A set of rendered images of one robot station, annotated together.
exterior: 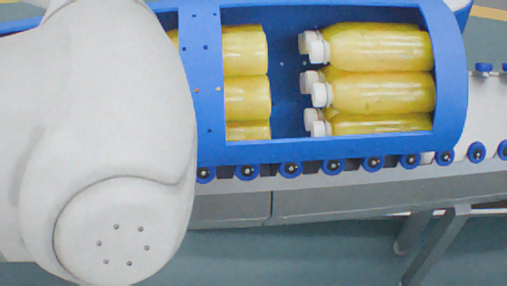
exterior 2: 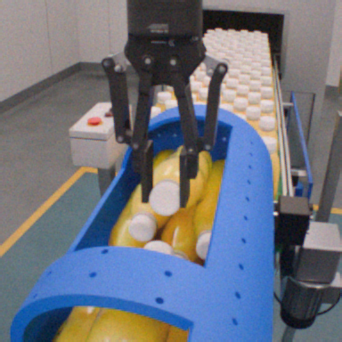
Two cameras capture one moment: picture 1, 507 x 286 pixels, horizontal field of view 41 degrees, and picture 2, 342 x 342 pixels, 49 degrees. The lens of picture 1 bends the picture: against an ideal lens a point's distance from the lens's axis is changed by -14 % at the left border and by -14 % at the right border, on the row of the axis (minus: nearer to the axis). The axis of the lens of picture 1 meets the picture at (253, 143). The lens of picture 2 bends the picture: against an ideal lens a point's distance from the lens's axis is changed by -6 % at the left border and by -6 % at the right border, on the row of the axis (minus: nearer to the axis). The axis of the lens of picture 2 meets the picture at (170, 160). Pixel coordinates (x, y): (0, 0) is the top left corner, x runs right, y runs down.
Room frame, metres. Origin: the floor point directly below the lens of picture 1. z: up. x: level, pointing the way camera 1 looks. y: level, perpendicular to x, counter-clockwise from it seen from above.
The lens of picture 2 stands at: (0.83, -0.13, 1.48)
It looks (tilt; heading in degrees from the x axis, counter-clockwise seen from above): 28 degrees down; 111
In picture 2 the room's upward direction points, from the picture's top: straight up
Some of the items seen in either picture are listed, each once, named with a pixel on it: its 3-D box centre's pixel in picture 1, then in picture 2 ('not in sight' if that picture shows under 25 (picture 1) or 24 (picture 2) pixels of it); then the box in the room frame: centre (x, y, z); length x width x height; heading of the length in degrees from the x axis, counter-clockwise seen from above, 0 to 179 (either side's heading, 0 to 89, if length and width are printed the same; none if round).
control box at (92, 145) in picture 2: not in sight; (103, 133); (0.33, 0.70, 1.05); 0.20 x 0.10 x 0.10; 98
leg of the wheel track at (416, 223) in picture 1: (425, 206); not in sight; (0.86, -0.49, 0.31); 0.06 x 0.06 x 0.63; 8
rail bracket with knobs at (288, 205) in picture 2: not in sight; (289, 222); (0.83, 0.61, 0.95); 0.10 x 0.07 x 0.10; 8
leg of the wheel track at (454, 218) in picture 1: (431, 252); not in sight; (0.72, -0.51, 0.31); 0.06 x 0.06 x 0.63; 8
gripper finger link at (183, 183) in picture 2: not in sight; (184, 176); (0.70, 0.25, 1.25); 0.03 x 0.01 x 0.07; 98
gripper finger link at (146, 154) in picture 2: not in sight; (147, 172); (0.66, 0.24, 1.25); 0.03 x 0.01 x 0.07; 98
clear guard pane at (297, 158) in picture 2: not in sight; (289, 185); (0.82, 1.20, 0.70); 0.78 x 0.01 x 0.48; 98
